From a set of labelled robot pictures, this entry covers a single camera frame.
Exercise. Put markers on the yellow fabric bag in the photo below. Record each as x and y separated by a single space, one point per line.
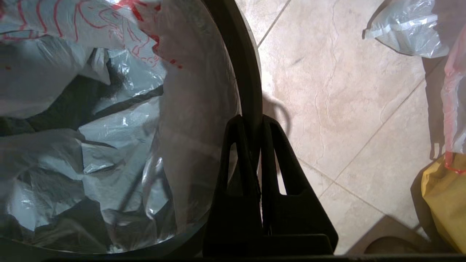
444 196

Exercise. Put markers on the white liner bag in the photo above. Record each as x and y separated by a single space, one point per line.
91 145

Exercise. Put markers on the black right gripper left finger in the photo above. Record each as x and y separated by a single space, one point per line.
233 218

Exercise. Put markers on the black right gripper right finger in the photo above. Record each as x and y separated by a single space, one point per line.
295 214

